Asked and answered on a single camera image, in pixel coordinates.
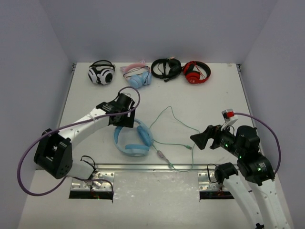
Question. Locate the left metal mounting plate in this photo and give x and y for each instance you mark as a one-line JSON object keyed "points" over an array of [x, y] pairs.
{"points": [[100, 181]]}

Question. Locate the metal mounting plate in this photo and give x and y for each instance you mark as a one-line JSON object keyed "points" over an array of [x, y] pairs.
{"points": [[100, 181], [208, 183]]}

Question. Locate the aluminium table edge rail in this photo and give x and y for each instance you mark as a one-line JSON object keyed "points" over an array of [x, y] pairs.
{"points": [[155, 167]]}

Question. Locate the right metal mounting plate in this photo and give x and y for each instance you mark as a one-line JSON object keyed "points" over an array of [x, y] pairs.
{"points": [[208, 183]]}

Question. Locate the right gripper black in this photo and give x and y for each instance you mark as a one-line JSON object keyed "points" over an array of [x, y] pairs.
{"points": [[212, 132]]}

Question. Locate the pink blue cat-ear headphones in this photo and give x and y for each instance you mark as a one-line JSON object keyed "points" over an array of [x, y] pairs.
{"points": [[137, 80]]}

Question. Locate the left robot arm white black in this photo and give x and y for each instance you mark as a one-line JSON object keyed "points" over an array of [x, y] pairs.
{"points": [[54, 152]]}

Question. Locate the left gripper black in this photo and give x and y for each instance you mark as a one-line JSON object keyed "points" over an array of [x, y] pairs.
{"points": [[127, 119]]}

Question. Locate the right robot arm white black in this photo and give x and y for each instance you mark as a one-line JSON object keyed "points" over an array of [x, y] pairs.
{"points": [[252, 181]]}

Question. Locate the red black headphones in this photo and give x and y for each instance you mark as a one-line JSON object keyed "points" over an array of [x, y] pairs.
{"points": [[196, 72]]}

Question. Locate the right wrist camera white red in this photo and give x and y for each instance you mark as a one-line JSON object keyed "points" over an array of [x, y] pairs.
{"points": [[229, 118]]}

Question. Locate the black headset with microphone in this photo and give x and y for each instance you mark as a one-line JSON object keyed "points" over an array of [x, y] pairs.
{"points": [[171, 68]]}

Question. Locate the white black headphones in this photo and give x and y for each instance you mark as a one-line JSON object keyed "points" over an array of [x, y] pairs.
{"points": [[101, 72]]}

